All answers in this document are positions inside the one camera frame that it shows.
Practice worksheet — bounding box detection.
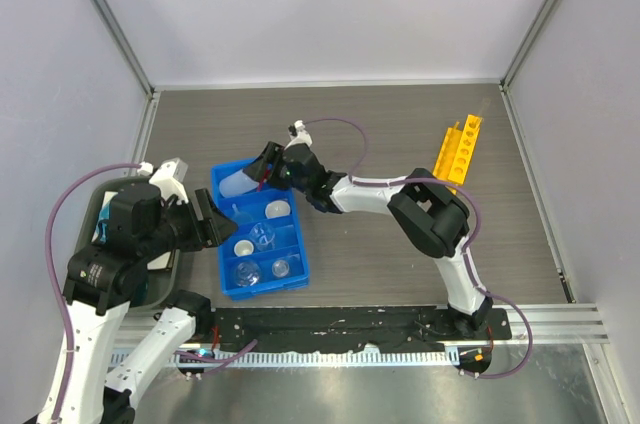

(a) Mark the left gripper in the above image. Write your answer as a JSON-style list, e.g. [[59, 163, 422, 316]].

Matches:
[[142, 186, 239, 258]]

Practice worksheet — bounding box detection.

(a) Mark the small white crucible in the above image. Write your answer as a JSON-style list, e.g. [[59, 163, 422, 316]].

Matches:
[[233, 239, 255, 257]]

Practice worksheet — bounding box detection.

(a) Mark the white evaporating dish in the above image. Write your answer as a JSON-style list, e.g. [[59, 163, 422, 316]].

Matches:
[[265, 200, 291, 219]]

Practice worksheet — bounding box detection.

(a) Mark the clear glass beaker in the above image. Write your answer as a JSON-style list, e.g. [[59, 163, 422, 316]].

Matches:
[[249, 222, 276, 252]]

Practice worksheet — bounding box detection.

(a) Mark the blue compartment bin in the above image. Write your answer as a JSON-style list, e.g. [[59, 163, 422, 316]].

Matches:
[[211, 159, 310, 301]]

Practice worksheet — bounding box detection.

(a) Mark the clear glass flask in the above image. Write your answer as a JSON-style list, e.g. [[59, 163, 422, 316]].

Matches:
[[233, 259, 263, 287]]

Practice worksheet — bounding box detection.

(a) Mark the small clear glass jar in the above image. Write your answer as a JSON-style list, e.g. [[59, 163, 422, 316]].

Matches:
[[271, 259, 290, 279]]

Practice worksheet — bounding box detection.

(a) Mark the yellow test tube rack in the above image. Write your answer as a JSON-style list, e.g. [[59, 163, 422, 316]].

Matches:
[[432, 114, 484, 186]]

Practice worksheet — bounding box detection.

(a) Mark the clear glass test tube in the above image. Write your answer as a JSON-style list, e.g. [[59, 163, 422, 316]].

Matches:
[[477, 97, 492, 119]]

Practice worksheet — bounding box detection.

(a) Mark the clear plastic funnel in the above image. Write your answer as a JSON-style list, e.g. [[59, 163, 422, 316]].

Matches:
[[232, 204, 254, 226]]

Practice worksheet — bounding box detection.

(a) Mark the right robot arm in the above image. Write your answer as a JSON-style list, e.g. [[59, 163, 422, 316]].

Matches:
[[242, 142, 493, 339]]

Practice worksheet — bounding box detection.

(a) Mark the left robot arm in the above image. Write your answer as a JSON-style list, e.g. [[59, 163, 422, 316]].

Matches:
[[31, 183, 238, 423]]

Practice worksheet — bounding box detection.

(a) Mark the dark grey tray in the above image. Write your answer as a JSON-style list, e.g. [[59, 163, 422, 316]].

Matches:
[[74, 176, 177, 312]]

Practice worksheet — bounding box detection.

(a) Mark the teal dotted plate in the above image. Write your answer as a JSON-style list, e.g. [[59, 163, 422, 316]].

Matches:
[[92, 204, 110, 243]]

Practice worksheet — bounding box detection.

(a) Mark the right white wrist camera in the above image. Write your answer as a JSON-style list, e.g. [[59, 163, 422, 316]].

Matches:
[[286, 120, 313, 148]]

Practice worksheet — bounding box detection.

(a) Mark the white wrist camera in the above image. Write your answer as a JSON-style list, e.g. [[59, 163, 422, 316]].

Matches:
[[286, 120, 313, 148], [136, 158, 189, 203]]

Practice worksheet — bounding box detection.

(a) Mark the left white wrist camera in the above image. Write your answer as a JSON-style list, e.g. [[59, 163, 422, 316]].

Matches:
[[136, 158, 189, 203]]

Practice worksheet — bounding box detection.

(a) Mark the white slotted cable duct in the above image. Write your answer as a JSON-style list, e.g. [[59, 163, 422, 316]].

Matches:
[[112, 347, 460, 369]]

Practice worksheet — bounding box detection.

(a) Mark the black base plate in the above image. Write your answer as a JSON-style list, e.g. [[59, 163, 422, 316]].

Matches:
[[208, 306, 512, 354]]

